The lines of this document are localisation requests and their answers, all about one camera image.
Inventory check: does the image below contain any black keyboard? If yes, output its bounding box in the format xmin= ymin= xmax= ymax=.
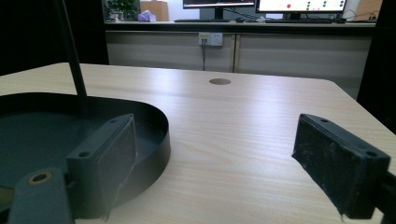
xmin=264 ymin=18 xmax=333 ymax=25
xmin=173 ymin=18 xmax=231 ymax=23

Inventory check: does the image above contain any white-screen computer monitor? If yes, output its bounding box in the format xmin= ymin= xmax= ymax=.
xmin=255 ymin=0 xmax=348 ymax=21

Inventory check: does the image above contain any white wall socket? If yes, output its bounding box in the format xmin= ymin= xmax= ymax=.
xmin=198 ymin=32 xmax=224 ymax=48

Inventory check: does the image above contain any purple crumpled bag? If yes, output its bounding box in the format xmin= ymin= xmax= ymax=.
xmin=137 ymin=9 xmax=158 ymax=23

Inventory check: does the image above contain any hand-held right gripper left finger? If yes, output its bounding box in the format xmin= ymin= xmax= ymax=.
xmin=65 ymin=113 xmax=138 ymax=220

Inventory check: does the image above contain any grey power cable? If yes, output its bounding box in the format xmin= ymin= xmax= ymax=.
xmin=201 ymin=38 xmax=207 ymax=72

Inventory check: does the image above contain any brown cardboard box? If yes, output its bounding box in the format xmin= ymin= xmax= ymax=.
xmin=354 ymin=0 xmax=384 ymax=21
xmin=139 ymin=0 xmax=170 ymax=22

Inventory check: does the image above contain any green potted plant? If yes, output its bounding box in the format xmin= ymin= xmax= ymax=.
xmin=106 ymin=0 xmax=140 ymax=22

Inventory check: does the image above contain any long office desk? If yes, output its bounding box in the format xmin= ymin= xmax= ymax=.
xmin=104 ymin=20 xmax=378 ymax=101

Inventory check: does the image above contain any black round tray with pole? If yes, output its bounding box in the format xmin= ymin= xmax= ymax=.
xmin=0 ymin=0 xmax=172 ymax=217

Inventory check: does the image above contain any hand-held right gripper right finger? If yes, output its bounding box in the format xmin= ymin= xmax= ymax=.
xmin=291 ymin=113 xmax=391 ymax=220

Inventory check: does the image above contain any dark-screen computer monitor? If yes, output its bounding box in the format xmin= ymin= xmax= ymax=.
xmin=182 ymin=0 xmax=257 ymax=21

